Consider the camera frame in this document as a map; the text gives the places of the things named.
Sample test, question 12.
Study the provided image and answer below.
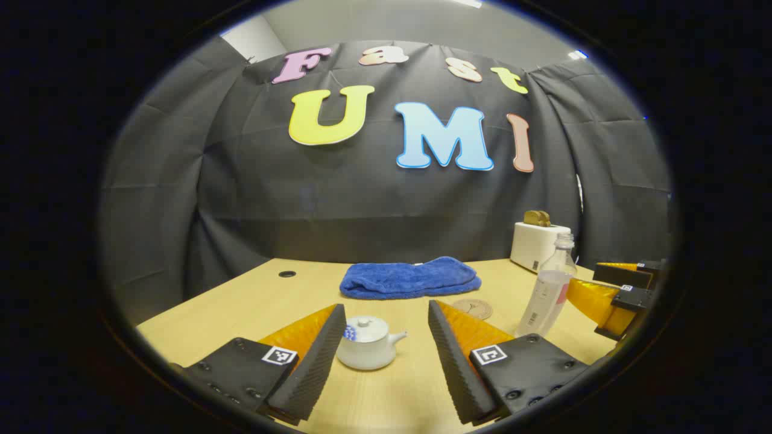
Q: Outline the round wooden coaster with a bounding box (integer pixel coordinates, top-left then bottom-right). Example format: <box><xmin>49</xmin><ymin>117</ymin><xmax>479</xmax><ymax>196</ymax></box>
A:
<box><xmin>452</xmin><ymin>298</ymin><xmax>493</xmax><ymax>320</ymax></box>

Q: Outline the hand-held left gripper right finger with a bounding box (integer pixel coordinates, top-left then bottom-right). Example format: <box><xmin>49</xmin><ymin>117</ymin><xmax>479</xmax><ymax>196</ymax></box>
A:
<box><xmin>427</xmin><ymin>300</ymin><xmax>595</xmax><ymax>426</ymax></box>

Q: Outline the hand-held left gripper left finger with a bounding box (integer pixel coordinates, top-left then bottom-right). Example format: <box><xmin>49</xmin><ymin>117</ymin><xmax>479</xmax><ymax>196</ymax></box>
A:
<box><xmin>172</xmin><ymin>303</ymin><xmax>347</xmax><ymax>426</ymax></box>

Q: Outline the white toaster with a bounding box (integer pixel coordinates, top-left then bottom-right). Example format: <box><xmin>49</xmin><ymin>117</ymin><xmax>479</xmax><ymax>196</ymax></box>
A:
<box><xmin>510</xmin><ymin>221</ymin><xmax>572</xmax><ymax>274</ymax></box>

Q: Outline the white ceramic teacup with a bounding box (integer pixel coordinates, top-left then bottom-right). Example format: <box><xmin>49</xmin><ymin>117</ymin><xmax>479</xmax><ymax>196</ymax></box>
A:
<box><xmin>336</xmin><ymin>325</ymin><xmax>408</xmax><ymax>371</ymax></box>

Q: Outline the black backdrop cloth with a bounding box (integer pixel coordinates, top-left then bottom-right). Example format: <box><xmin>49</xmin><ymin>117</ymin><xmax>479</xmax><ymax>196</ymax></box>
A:
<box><xmin>100</xmin><ymin>37</ymin><xmax>673</xmax><ymax>326</ymax></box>

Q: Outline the clear plastic water bottle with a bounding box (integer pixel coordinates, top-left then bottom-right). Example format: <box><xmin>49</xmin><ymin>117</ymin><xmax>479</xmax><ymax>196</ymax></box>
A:
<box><xmin>514</xmin><ymin>233</ymin><xmax>578</xmax><ymax>338</ymax></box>

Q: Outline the blue towel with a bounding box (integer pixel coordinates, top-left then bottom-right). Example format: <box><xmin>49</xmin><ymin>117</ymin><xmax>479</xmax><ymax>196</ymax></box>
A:
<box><xmin>339</xmin><ymin>256</ymin><xmax>482</xmax><ymax>300</ymax></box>

